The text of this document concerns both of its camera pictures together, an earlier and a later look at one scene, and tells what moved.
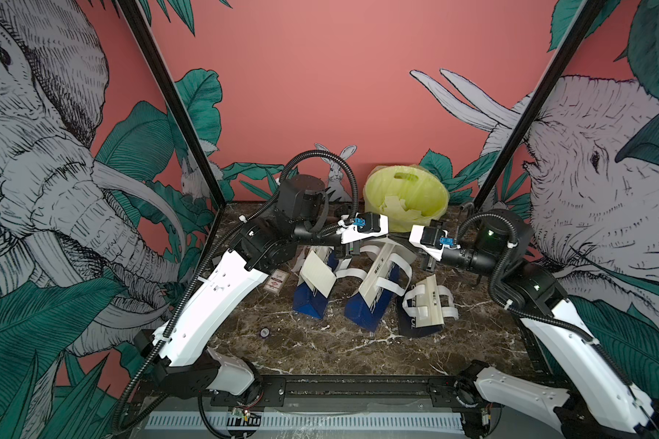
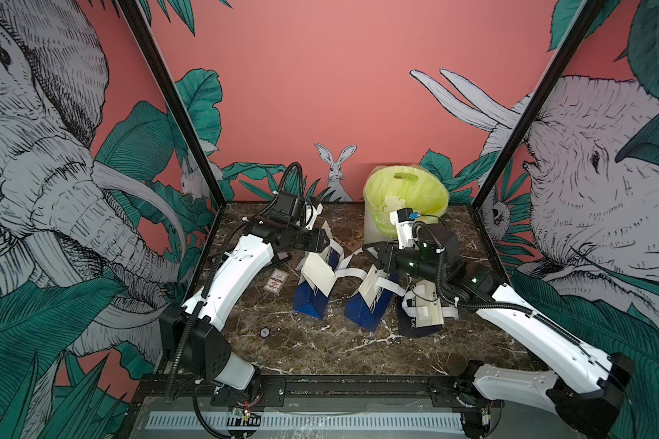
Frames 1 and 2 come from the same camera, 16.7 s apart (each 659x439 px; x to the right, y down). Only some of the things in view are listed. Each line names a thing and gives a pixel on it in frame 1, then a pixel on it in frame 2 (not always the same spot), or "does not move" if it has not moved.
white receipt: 317,273 does not move
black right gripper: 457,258 to 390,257
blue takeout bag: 389,276 does not move
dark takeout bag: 425,305 does not move
